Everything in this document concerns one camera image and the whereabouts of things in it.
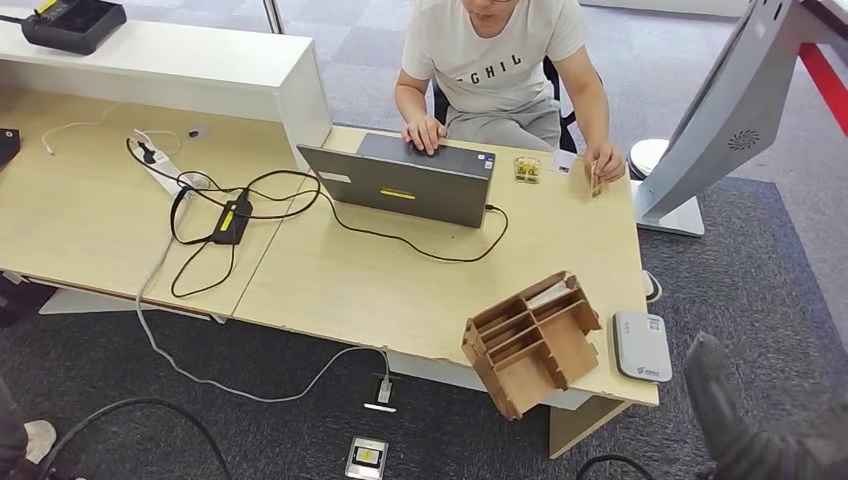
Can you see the light wood desk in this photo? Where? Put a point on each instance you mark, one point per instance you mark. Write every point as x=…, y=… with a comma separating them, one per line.
x=79, y=218
x=371, y=291

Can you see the grey kiosk stand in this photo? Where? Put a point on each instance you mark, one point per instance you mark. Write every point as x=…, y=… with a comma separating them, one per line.
x=729, y=112

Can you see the flat black object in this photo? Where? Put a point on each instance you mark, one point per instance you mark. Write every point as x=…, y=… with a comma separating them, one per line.
x=6, y=147

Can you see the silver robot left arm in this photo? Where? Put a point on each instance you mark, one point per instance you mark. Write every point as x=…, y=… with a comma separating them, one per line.
x=10, y=430

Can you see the person's left hand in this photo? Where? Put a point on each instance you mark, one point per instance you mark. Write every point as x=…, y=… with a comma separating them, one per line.
x=608, y=162

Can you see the white ID card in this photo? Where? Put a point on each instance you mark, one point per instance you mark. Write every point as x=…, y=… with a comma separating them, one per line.
x=563, y=162

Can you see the white round disc base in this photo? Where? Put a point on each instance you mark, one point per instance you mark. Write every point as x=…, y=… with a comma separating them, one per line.
x=646, y=158

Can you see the metal pole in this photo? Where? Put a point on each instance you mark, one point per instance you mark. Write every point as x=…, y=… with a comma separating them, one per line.
x=273, y=16

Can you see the black office chair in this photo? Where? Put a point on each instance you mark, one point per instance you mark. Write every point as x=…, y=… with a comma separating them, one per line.
x=567, y=132

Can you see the person's right forearm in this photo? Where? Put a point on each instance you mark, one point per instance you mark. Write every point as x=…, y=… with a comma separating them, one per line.
x=411, y=102

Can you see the white card reader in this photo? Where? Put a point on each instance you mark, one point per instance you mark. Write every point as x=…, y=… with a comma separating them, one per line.
x=641, y=348

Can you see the black device with yellow sticker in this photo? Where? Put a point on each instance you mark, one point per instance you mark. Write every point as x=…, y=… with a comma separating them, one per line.
x=73, y=30

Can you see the small clear round disc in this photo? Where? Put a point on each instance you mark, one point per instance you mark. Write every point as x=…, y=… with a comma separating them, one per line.
x=201, y=181

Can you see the person's right hand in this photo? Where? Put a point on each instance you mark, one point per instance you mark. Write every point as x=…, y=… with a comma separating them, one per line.
x=424, y=136

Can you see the small clear box yellow contents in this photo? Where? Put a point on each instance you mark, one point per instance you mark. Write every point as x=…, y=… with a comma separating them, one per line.
x=527, y=170

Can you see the pale card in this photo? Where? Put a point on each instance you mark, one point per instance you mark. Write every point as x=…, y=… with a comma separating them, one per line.
x=550, y=295

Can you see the floor power socket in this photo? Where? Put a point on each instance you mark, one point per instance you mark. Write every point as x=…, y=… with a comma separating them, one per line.
x=370, y=397

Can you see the small white rounded object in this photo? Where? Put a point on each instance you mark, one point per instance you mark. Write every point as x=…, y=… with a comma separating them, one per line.
x=653, y=287

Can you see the red bar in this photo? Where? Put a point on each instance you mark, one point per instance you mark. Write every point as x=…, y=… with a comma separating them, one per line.
x=827, y=83

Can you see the black power adapter yellow label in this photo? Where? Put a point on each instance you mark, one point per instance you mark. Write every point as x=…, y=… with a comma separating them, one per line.
x=230, y=222

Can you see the silver floor box lid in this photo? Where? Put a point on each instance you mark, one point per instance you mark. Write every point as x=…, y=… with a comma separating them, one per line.
x=366, y=458

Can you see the wooden compartment organizer box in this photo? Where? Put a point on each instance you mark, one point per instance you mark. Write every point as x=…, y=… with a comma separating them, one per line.
x=536, y=351

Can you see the white power strip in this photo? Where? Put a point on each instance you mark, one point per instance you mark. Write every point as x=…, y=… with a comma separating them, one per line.
x=166, y=173

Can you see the grey laptop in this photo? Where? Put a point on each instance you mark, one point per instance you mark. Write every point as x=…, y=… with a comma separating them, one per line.
x=397, y=179

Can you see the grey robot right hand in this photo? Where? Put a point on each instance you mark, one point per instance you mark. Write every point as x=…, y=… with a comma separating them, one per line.
x=722, y=404

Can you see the person's left forearm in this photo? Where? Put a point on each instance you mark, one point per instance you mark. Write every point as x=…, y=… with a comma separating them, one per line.
x=595, y=119

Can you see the person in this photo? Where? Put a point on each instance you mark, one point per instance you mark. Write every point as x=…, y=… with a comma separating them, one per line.
x=497, y=66

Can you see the white counter shelf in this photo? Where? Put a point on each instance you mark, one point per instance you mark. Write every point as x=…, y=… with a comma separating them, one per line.
x=166, y=60

